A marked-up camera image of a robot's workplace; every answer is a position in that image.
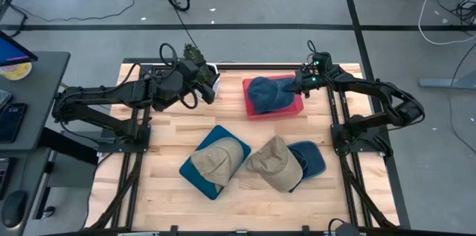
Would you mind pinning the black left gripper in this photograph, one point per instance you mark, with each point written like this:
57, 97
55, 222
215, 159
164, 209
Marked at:
171, 89

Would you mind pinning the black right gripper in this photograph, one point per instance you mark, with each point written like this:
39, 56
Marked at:
316, 79

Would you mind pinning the blue denim baseball cap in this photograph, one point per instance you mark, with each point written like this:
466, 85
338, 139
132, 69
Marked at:
271, 94
312, 159

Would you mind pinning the beige baseball cap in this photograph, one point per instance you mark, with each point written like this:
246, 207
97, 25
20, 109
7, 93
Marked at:
217, 161
275, 163

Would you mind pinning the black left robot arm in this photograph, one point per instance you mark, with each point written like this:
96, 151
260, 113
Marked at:
111, 92

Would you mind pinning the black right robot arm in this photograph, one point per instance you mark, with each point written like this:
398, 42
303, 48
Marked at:
372, 89

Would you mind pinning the white hexagonal planter pot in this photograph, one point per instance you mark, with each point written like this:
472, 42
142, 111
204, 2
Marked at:
215, 76

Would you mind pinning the pink plastic bin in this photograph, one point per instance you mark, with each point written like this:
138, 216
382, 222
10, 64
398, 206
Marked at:
275, 115

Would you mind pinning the green cactus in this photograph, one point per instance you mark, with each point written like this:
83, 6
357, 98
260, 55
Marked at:
193, 55

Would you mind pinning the teal plastic bin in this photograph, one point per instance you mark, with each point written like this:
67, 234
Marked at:
193, 176

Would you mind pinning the grey desk foot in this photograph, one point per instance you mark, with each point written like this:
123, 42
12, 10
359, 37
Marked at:
446, 83

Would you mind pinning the black clamp device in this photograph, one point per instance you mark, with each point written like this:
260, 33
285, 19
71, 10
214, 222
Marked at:
349, 230

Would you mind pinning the dark grey desk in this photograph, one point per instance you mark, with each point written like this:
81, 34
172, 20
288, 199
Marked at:
44, 91

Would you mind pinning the black smartphone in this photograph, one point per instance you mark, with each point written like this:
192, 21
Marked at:
13, 122

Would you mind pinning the black framed desk monitor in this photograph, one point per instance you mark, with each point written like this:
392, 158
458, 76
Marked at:
11, 51

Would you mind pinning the black computer mouse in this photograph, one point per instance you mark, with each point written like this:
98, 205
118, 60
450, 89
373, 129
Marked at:
14, 210

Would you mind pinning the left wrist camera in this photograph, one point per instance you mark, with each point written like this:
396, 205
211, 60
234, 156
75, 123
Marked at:
189, 68

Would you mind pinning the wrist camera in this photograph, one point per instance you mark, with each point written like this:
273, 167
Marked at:
189, 68
323, 59

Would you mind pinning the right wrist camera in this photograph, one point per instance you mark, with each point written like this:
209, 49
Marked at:
323, 59

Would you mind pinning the black aluminium rig frame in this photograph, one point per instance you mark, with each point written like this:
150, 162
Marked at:
260, 66

